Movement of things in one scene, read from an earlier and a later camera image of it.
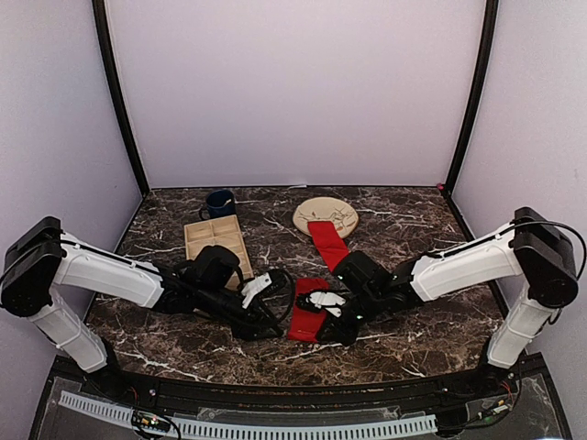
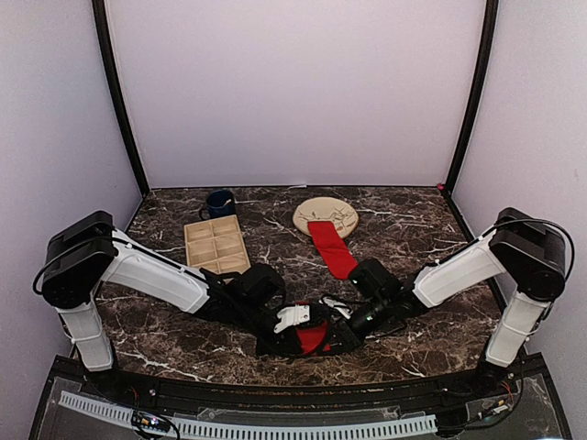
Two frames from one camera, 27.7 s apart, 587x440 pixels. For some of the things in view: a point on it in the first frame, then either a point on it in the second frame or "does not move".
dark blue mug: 219,203 does not move
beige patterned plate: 323,209 does not move
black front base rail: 164,390 does not move
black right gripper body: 366,302 → 378,305
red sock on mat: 328,243 does not move
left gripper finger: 260,283 → 293,316
